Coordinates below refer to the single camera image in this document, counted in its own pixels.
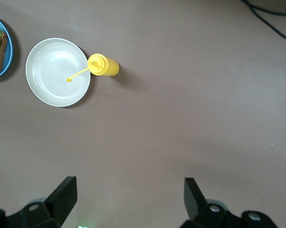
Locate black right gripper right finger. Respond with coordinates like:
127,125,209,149
180,177,279,228

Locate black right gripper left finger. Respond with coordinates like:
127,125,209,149
0,176,77,228

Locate yellow squeeze bottle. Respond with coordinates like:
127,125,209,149
66,53,120,83

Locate blue plate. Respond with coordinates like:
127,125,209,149
0,14,14,81

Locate beige plate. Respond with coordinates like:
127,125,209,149
25,38,91,107

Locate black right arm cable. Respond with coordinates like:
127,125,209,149
240,0,286,45

